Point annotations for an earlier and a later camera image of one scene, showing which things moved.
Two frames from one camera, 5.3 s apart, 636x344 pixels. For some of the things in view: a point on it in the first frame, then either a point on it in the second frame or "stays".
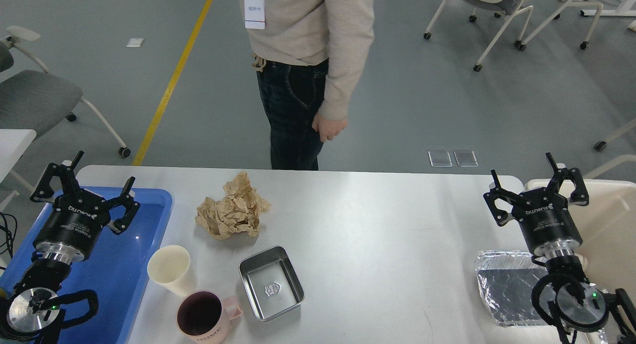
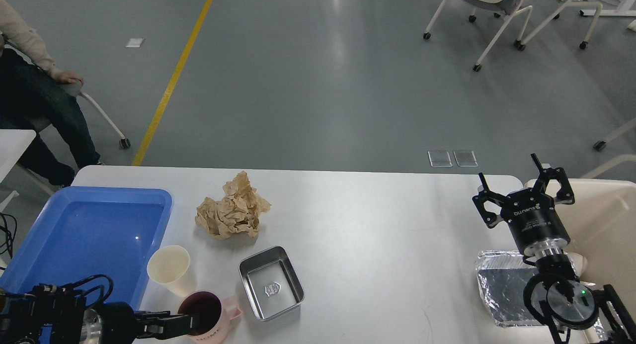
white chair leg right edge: (601, 145) stays
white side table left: (14, 143) stays
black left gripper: (71, 230) -> (116, 323)
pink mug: (202, 317) stays
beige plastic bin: (607, 222) stays
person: (311, 45) -> (35, 95)
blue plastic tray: (116, 270) stays
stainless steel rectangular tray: (272, 282) stays
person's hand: (327, 129) -> (65, 77)
